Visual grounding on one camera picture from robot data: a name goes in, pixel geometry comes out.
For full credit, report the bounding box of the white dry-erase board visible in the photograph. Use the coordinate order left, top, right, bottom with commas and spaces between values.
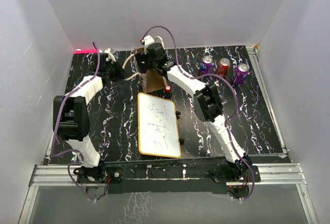
138, 93, 181, 159

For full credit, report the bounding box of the brown canvas bag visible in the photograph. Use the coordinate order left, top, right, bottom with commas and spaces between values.
122, 36, 167, 93

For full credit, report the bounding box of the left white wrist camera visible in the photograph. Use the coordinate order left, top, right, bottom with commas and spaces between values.
104, 48, 117, 62

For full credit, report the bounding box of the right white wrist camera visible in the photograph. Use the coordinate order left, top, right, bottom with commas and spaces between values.
140, 35, 155, 48

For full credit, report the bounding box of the purple fanta can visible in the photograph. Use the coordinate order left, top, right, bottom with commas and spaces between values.
199, 55, 213, 75

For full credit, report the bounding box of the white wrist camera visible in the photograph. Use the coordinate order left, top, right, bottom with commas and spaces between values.
104, 48, 117, 62
140, 35, 155, 48

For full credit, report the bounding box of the black board clip lower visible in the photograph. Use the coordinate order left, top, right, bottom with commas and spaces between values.
178, 138, 185, 145

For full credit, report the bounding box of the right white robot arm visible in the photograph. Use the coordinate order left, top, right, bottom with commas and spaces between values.
134, 42, 252, 181

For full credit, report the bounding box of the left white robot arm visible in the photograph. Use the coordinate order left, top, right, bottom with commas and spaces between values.
51, 48, 127, 182

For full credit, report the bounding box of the pink tape strip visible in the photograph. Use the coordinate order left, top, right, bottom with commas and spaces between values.
74, 49, 98, 54

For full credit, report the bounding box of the red can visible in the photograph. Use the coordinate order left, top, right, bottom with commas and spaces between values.
216, 58, 230, 78

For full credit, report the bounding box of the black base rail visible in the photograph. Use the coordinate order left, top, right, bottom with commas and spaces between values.
73, 156, 261, 195

